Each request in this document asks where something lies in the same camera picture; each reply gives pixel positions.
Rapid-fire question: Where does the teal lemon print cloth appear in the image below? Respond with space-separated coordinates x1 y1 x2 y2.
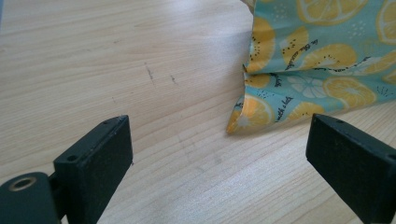
225 0 396 135

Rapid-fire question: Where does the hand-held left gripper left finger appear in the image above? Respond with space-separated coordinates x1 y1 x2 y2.
52 114 134 224

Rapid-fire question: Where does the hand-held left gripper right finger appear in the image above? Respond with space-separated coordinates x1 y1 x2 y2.
304 113 396 224

